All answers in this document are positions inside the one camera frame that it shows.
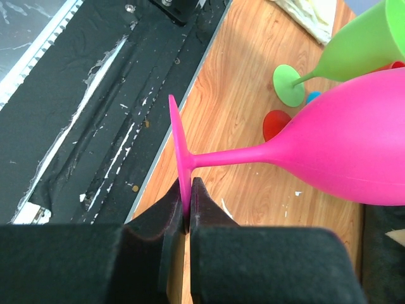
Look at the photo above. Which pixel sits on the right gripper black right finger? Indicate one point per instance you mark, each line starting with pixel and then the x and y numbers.
pixel 230 263

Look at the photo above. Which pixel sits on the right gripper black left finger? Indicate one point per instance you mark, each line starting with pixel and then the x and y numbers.
pixel 137 262

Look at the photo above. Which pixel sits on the red wine glass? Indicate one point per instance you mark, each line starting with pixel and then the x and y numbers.
pixel 276 120

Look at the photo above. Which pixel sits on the pink wine glass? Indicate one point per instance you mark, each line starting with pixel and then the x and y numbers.
pixel 348 142

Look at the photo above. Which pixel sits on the green wine glass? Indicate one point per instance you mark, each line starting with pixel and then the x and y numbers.
pixel 367 43

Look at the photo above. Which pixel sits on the black floral plush pillow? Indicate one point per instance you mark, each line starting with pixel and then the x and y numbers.
pixel 382 268

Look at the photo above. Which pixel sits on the white folded cloth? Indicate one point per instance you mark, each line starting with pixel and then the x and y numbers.
pixel 316 17

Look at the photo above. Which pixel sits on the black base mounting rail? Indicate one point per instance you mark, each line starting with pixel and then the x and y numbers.
pixel 84 101

